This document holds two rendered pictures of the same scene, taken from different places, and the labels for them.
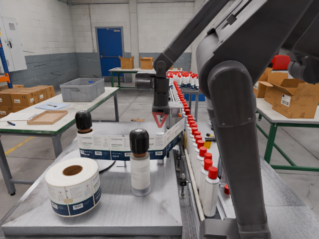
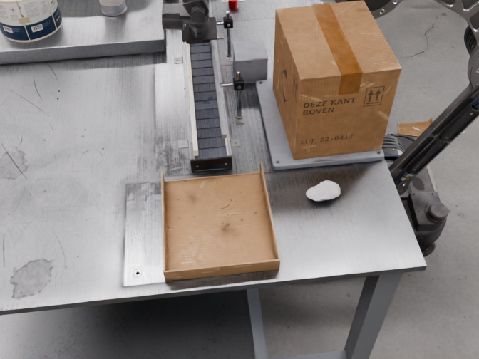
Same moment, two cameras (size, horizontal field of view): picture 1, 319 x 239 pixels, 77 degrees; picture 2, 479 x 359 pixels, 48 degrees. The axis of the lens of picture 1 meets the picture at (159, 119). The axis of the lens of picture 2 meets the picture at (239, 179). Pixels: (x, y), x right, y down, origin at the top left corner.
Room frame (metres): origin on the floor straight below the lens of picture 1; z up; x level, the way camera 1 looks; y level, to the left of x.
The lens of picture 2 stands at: (-0.95, -0.18, 1.90)
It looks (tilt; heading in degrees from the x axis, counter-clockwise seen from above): 49 degrees down; 355
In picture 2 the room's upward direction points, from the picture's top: 1 degrees counter-clockwise
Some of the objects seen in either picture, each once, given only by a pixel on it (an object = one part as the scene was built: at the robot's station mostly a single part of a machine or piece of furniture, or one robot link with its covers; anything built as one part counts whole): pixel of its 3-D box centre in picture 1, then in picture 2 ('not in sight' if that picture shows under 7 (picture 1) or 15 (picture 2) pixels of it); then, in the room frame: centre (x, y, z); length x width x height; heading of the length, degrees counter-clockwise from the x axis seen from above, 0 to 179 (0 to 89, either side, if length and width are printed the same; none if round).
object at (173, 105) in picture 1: (174, 104); not in sight; (1.26, -0.10, 1.14); 0.14 x 0.11 x 0.01; 0
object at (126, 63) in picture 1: (126, 62); not in sight; (6.56, 1.01, 0.97); 0.47 x 0.41 x 0.37; 170
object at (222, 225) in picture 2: not in sight; (217, 217); (-0.16, -0.20, 0.85); 0.30 x 0.26 x 0.04; 0
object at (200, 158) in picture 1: (201, 168); not in sight; (0.78, -0.19, 0.98); 0.05 x 0.05 x 0.20
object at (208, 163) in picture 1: (206, 182); not in sight; (0.68, -0.19, 0.98); 0.05 x 0.05 x 0.20
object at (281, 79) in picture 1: (283, 89); not in sight; (2.55, -1.58, 0.96); 0.53 x 0.45 x 0.37; 86
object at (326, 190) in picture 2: not in sight; (323, 191); (-0.11, -0.47, 0.85); 0.08 x 0.07 x 0.04; 63
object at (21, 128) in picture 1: (75, 128); not in sight; (2.59, 1.17, 0.40); 1.90 x 0.75 x 0.80; 174
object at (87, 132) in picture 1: (85, 135); not in sight; (1.01, 0.41, 1.04); 0.09 x 0.09 x 0.29
